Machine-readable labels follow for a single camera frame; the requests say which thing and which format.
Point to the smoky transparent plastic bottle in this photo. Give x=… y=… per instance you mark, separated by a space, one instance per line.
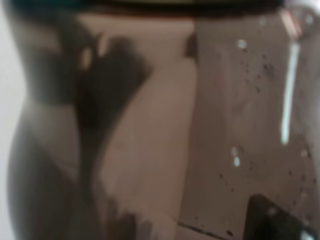
x=230 y=109

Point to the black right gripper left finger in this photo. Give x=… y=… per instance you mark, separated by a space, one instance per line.
x=73 y=97

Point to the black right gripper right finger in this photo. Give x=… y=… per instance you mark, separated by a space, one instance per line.
x=267 y=221

